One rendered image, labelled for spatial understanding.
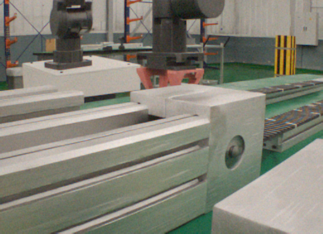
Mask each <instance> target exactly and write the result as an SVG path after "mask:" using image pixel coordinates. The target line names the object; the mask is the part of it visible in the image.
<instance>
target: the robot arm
mask: <svg viewBox="0 0 323 234"><path fill-rule="evenodd" d="M91 5H92V2H91V1H90V0H53V1H52V11H51V12H50V23H49V25H50V32H51V33H52V34H53V36H58V38H57V39H56V50H53V56H54V59H53V61H45V62H44V66H45V68H50V69H54V70H57V71H63V70H64V69H73V68H78V67H88V66H92V60H90V59H83V49H81V48H80V42H81V38H80V37H81V36H82V35H83V34H86V33H90V31H91V29H92V24H93V15H92V12H91ZM67 6H80V7H77V8H70V7H67ZM224 6H225V0H152V49H153V51H152V52H137V53H136V60H140V59H147V63H145V67H137V68H136V72H137V73H138V75H139V78H140V80H141V82H142V84H143V85H144V87H145V89H146V90H148V89H153V88H154V87H153V84H152V82H151V78H150V76H154V75H160V88H163V87H167V86H168V80H169V82H170V86H177V85H181V81H182V79H183V78H189V82H188V84H198V82H199V81H200V79H201V77H202V76H203V74H204V69H198V68H196V66H193V65H192V61H197V62H198V61H204V52H186V50H187V20H195V19H210V18H216V17H219V15H220V14H221V13H222V12H223V10H224Z"/></svg>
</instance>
